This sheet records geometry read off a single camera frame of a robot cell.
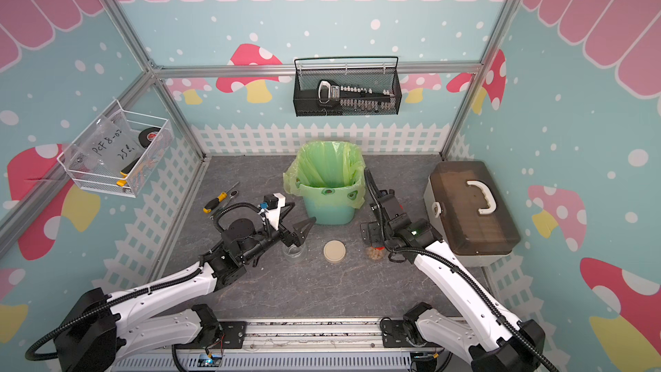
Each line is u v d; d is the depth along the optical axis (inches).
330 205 33.2
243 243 22.6
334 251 35.2
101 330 15.8
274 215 25.3
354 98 34.6
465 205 34.8
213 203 40.3
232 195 41.6
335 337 29.8
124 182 25.0
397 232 21.4
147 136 31.3
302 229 26.5
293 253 33.6
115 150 26.9
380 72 35.4
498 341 15.0
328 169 37.1
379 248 34.5
